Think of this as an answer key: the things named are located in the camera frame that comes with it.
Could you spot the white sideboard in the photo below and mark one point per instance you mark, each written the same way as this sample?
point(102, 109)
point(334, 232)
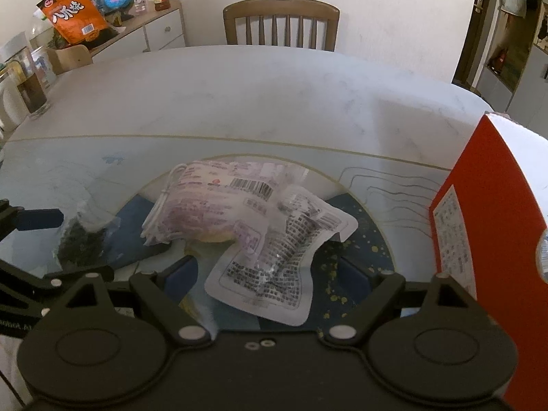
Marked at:
point(162, 30)

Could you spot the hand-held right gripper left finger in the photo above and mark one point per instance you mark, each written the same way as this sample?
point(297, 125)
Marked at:
point(182, 278)

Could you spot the red cardboard box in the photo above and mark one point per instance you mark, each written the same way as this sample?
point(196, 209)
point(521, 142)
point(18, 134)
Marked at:
point(505, 205)

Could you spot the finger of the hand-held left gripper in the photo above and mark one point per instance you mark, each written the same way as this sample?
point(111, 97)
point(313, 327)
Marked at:
point(40, 219)
point(64, 280)

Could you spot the marble desktop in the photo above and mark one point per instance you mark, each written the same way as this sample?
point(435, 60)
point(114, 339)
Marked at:
point(299, 94)

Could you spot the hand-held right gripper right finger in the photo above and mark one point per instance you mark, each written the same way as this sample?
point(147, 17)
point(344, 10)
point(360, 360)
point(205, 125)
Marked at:
point(353, 278)

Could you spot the dark door frame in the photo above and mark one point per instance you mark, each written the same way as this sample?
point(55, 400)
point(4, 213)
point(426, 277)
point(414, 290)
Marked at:
point(469, 30)

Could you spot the white foil snack packet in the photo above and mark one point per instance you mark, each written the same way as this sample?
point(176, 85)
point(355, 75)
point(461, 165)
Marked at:
point(265, 282)

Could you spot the clear bag of dark pieces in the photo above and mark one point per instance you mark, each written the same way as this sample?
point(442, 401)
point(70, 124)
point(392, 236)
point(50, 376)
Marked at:
point(79, 239)

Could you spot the glass jar with dark liquid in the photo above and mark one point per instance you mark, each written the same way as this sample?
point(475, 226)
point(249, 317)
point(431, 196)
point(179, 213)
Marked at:
point(32, 90)

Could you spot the purple print bread packet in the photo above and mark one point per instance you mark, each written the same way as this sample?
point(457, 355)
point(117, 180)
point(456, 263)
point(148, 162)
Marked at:
point(205, 214)

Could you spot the orange snack bag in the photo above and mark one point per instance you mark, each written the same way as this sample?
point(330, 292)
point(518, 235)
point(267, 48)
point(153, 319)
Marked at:
point(72, 13)

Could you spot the wooden chair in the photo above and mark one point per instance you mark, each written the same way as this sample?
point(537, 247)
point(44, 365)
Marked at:
point(280, 8)

